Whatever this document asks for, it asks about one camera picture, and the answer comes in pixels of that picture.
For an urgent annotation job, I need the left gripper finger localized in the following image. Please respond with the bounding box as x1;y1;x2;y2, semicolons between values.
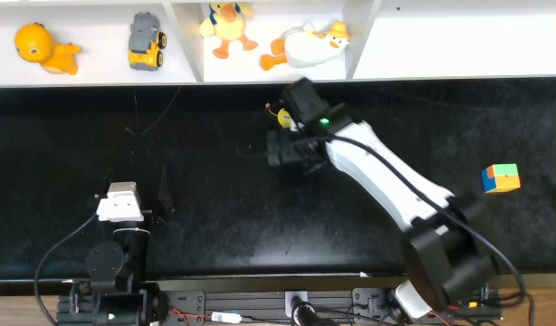
158;166;177;223

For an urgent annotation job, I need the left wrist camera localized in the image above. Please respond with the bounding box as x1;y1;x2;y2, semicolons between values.
95;180;146;223

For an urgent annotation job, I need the grey and yellow toy truck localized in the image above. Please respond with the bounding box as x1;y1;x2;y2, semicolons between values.
127;12;168;72

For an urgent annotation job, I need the black cable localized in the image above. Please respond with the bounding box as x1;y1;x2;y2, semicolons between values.
291;134;535;326
33;212;101;326

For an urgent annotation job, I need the many-coloured puzzle cube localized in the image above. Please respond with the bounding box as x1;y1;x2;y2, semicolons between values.
480;163;522;195

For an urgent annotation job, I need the white shelf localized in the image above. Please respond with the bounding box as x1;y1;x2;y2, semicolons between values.
0;0;556;88

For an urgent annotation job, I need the yellow plush duck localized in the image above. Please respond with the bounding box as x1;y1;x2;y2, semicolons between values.
199;2;260;60

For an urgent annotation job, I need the yellow rubber duck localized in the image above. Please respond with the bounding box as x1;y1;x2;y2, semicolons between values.
276;107;293;130

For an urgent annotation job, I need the white plush duck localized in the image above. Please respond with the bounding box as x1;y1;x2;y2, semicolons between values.
258;20;351;72

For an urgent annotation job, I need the orange dinosaur toy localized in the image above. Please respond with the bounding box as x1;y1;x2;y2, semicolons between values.
14;22;82;76

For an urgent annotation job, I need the mounting rail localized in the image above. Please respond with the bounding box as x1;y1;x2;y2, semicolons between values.
55;288;505;326

